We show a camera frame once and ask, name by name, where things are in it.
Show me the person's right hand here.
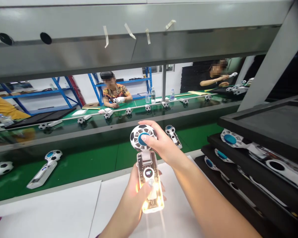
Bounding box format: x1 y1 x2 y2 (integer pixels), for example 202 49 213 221
138 120 188 167

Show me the person's left hand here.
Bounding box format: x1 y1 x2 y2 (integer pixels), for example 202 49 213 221
121 163 167 220

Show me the lit football handheld fan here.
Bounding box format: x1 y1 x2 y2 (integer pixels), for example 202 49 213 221
130 125 165 214

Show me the white paper sheet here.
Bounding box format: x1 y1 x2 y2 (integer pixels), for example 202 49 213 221
88 155 215 238

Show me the football fan in tray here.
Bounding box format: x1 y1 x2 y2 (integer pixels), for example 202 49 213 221
204 156 229 175
220 128 298 193
214 148 241 165

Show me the row of football fans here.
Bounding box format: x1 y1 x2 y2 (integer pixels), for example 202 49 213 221
38 93 213 131

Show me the green conveyor line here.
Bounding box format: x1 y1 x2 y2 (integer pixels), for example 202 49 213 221
0 92 244 207

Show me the blue shelving rack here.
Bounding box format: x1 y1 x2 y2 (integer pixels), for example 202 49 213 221
88 67 153 106
0 75 83 116

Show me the tall pile of black trays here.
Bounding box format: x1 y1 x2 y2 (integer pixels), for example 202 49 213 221
180 59 215 94

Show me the pile of football fans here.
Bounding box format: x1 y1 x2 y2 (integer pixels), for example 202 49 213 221
225 77 255 96

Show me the grey metal overhead shelf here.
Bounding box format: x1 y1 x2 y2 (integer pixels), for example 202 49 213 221
0 0 296 84

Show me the stack of black trays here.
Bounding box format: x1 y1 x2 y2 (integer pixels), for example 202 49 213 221
194 95 298 238

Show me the flat black tray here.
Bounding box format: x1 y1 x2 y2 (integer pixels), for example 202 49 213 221
4 107 77 130

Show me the grey metal post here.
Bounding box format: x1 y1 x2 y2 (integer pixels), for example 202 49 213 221
236 0 298 112

